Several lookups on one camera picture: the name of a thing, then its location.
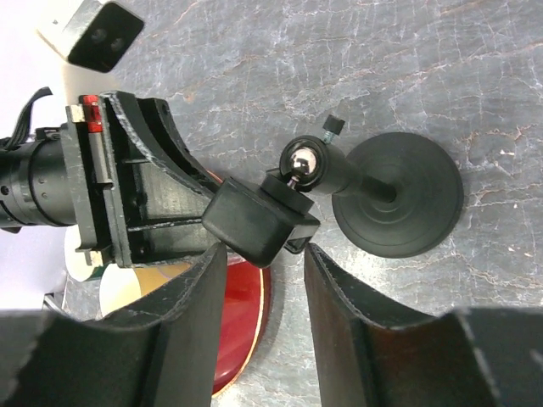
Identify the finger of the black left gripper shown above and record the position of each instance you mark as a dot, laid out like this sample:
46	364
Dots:
150	127
162	241

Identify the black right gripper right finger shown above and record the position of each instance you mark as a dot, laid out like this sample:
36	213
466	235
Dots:
373	351

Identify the yellow mug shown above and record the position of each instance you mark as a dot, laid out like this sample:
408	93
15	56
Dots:
122	286

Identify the red round tray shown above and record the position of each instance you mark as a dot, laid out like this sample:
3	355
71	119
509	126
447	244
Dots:
227	313

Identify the cream and green mug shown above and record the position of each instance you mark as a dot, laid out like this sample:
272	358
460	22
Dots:
76	261

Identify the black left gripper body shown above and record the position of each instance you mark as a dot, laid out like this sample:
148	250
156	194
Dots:
92	179

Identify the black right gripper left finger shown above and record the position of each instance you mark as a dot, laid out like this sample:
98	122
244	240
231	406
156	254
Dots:
158	351

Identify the black phone stand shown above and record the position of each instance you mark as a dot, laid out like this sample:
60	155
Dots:
395	195

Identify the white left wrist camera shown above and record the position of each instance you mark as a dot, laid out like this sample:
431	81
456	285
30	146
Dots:
90	34

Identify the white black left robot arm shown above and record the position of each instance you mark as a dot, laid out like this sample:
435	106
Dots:
120	172

